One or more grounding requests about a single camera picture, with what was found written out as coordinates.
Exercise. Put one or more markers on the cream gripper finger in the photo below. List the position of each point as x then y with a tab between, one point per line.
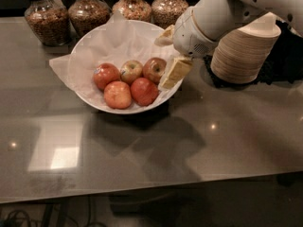
177	69
166	37

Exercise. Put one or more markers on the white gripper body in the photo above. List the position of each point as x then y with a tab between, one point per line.
190	36

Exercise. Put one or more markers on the red apple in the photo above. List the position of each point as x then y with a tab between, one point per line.
154	69
104	74
144	91

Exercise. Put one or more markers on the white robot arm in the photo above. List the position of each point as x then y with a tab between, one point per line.
216	18

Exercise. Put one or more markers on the yellow-red apple middle back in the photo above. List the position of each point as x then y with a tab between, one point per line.
130	71

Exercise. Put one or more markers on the paper bowl stack front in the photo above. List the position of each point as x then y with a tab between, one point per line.
240	54

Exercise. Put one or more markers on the white bowl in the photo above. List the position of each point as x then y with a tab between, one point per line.
132	108

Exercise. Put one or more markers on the orange-red apple front left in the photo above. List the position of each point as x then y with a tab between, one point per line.
117	95

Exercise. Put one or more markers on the glass cereal jar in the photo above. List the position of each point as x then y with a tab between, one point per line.
166	12
49	21
85	15
134	9

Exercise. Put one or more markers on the white paper liner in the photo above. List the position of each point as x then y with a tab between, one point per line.
116	44

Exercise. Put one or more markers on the black mat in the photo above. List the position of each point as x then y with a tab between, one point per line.
284	63

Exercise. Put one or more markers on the glass cereal jar far left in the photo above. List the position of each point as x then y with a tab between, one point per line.
49	21

